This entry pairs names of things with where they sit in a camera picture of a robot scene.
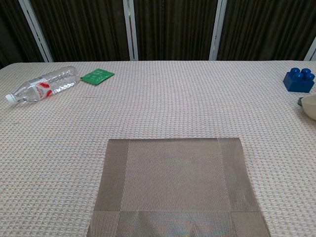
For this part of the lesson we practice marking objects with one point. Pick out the small dark binder clip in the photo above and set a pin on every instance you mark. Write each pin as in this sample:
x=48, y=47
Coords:
x=300, y=101

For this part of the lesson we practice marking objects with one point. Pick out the light brown bowl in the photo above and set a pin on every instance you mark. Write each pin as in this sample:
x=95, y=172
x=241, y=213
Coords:
x=310, y=107

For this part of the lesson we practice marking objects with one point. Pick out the clear plastic water bottle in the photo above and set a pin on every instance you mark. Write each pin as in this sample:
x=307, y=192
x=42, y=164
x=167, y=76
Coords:
x=44, y=86

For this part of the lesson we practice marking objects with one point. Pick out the blue toy building block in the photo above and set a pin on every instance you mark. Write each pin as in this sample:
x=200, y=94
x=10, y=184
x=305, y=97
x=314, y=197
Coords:
x=297, y=82

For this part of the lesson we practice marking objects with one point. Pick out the green sachet packet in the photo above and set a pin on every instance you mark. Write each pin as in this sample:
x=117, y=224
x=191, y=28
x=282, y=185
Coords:
x=97, y=76

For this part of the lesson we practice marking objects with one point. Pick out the pink woven tablecloth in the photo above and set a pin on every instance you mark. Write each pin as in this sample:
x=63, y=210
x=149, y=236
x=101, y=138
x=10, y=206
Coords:
x=158, y=106

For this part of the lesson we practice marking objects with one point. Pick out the grey aluminium partition post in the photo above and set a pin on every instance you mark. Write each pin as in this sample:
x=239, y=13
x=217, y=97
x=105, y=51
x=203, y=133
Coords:
x=130, y=32
x=37, y=32
x=217, y=32
x=311, y=51

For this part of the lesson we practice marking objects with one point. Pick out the black pleated curtain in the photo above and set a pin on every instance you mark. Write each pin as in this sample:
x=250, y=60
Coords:
x=172, y=24

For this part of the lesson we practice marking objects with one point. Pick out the brown woven placemat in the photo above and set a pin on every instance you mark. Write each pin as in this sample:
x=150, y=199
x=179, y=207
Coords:
x=177, y=185

